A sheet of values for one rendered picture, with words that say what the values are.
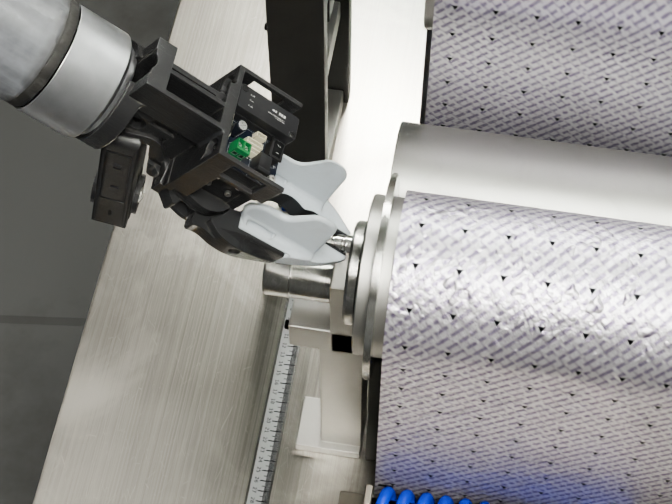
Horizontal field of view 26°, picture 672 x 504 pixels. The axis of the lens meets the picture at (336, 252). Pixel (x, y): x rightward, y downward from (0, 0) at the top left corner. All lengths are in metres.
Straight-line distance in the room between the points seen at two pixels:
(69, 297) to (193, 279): 1.07
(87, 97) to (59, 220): 1.70
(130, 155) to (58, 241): 1.63
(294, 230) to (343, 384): 0.29
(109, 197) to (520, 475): 0.39
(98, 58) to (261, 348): 0.57
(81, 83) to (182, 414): 0.55
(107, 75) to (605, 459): 0.47
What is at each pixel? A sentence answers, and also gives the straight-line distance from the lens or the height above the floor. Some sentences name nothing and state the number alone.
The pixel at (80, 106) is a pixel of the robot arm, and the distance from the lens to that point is 0.89.
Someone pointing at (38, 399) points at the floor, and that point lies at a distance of 2.42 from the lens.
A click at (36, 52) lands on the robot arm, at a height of 1.47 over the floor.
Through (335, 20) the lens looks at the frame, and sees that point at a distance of 1.42.
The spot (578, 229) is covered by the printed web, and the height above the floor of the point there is 1.31.
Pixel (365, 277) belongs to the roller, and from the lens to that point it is 0.98.
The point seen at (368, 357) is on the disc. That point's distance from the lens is 0.99.
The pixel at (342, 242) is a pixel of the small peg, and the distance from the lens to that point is 1.02.
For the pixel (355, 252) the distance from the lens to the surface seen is 1.00.
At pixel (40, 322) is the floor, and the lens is 2.49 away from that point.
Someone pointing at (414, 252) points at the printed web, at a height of 1.31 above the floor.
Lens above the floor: 2.14
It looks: 58 degrees down
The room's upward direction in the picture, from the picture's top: straight up
